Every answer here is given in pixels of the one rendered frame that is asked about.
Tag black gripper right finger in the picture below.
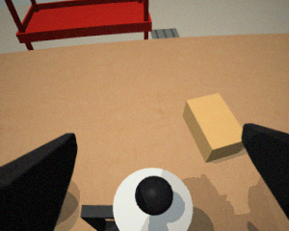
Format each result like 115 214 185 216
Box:
241 123 289 220

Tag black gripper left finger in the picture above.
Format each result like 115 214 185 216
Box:
0 133 78 231

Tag tan rectangular block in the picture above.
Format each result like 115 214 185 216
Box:
183 93 244 163

